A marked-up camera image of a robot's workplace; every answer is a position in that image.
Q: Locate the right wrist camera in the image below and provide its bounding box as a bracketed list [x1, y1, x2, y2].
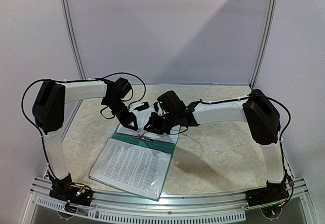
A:
[153, 90, 187, 118]

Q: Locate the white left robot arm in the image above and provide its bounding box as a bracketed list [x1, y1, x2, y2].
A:
[21, 76, 146, 201]

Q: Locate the aluminium corner post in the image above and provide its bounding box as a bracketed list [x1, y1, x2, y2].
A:
[249, 0, 277, 88]
[57, 0, 90, 82]

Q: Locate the green file folder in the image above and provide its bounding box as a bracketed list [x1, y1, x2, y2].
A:
[88, 108, 181, 201]

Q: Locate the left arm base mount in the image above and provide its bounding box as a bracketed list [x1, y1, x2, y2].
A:
[48, 173, 93, 213]

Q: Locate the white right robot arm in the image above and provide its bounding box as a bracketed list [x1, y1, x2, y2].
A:
[144, 89, 286, 202]

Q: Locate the right aluminium corner post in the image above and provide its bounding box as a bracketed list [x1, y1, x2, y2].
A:
[249, 0, 277, 88]

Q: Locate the metal folder clip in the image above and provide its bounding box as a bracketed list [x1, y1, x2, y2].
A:
[135, 133, 153, 142]

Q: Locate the white paper stack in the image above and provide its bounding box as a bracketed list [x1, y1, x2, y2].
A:
[117, 107, 180, 144]

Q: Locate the aluminium front rail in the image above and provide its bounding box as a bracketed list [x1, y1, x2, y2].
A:
[22, 177, 317, 223]

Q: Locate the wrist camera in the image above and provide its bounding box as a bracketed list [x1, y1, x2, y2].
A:
[153, 90, 187, 118]
[128, 101, 149, 112]

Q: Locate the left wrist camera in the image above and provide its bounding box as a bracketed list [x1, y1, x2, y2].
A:
[128, 101, 149, 112]

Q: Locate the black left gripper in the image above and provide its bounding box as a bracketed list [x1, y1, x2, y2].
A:
[104, 97, 139, 131]

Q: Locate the left aluminium corner post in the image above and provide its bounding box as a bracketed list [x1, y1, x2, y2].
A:
[57, 0, 90, 82]

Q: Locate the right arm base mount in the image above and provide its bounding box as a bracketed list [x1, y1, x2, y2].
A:
[245, 176, 294, 208]

